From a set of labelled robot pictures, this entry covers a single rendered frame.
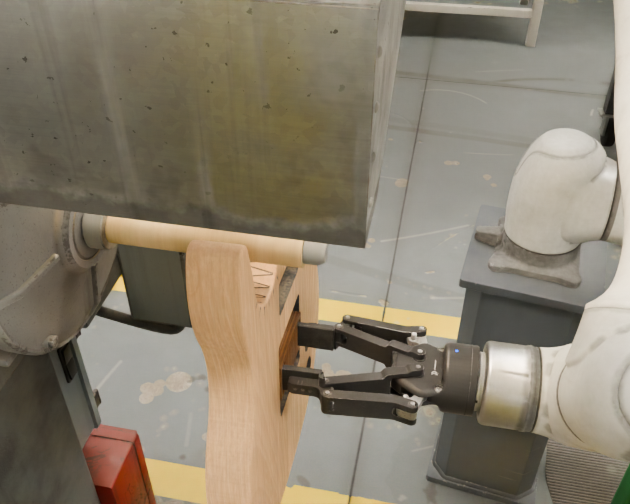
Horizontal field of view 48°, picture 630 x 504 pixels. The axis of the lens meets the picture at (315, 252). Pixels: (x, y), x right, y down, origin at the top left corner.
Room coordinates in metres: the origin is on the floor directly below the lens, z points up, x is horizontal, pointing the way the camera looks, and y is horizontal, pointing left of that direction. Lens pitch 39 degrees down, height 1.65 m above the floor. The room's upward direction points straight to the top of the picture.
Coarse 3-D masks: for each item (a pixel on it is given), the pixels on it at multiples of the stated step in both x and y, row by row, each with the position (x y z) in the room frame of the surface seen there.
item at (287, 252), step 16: (112, 224) 0.51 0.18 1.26; (128, 224) 0.51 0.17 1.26; (144, 224) 0.51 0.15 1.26; (160, 224) 0.51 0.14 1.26; (112, 240) 0.51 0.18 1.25; (128, 240) 0.50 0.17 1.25; (144, 240) 0.50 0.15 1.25; (160, 240) 0.50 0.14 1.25; (176, 240) 0.50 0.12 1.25; (208, 240) 0.49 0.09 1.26; (224, 240) 0.49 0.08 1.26; (240, 240) 0.49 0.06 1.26; (256, 240) 0.49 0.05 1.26; (272, 240) 0.48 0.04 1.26; (288, 240) 0.48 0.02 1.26; (256, 256) 0.48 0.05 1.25; (272, 256) 0.48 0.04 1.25; (288, 256) 0.48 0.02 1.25
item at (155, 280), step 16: (128, 256) 0.73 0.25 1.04; (144, 256) 0.73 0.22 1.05; (160, 256) 0.72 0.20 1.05; (176, 256) 0.72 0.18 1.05; (128, 272) 0.73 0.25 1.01; (144, 272) 0.73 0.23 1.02; (160, 272) 0.72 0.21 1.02; (176, 272) 0.72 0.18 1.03; (128, 288) 0.73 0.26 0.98; (144, 288) 0.73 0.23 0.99; (160, 288) 0.72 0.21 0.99; (176, 288) 0.72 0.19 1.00; (144, 304) 0.73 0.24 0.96; (160, 304) 0.72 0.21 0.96; (176, 304) 0.72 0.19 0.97; (128, 320) 0.75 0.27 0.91; (144, 320) 0.73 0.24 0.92; (160, 320) 0.72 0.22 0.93; (176, 320) 0.72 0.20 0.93
